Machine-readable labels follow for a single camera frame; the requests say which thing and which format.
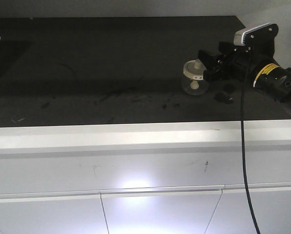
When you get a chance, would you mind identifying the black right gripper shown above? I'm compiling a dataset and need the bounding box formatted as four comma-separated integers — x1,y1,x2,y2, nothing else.
198,41,265,84

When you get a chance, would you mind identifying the glass jar with white lid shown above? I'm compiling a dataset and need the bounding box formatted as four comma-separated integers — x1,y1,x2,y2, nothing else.
181,59,209,96

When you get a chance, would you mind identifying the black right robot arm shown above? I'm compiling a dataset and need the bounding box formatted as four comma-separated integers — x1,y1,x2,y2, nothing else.
198,42,291,116

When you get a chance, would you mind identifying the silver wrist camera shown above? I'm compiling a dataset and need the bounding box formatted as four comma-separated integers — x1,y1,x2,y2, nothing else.
233,23,272,46

